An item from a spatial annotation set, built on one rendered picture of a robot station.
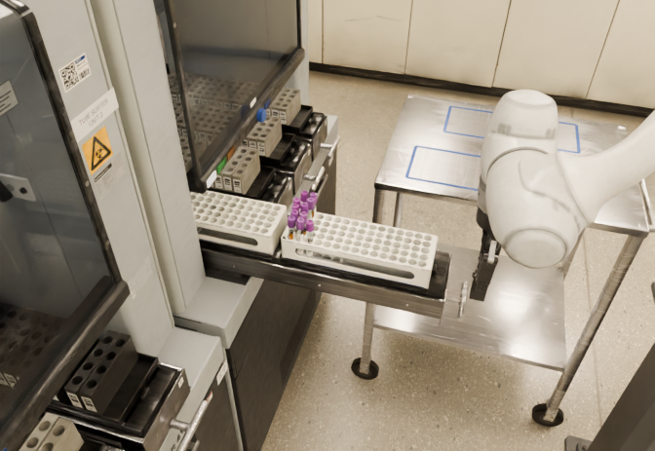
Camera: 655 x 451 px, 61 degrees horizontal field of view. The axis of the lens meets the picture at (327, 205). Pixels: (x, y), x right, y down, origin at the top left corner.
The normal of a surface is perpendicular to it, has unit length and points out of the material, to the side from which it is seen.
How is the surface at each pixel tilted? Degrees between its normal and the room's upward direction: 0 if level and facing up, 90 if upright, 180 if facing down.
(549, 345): 0
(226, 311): 0
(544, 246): 96
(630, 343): 0
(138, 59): 90
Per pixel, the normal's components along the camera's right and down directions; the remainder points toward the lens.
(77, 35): 0.96, 0.18
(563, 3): -0.27, 0.62
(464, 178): 0.01, -0.77
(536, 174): -0.48, -0.66
